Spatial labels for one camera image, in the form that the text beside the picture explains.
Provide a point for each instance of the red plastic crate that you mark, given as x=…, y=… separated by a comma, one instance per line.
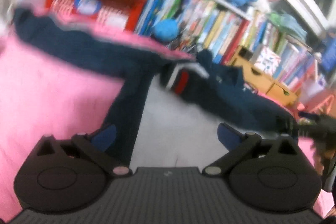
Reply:
x=122, y=14

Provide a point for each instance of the row of upright books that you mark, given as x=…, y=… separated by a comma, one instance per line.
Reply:
x=220, y=27

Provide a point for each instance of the blue plush ball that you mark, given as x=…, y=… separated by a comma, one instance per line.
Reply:
x=166, y=31

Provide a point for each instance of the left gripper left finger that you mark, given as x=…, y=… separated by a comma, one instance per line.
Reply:
x=93, y=146

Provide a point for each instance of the navy and white jacket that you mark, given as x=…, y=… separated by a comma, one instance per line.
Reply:
x=217, y=89

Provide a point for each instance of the wooden drawer organizer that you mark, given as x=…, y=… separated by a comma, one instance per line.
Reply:
x=262, y=82

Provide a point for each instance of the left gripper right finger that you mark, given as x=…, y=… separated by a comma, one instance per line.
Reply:
x=240, y=147

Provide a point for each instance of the pink floor mat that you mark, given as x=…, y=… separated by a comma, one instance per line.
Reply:
x=41, y=95

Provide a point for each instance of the white patterned box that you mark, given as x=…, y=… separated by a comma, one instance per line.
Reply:
x=266, y=60

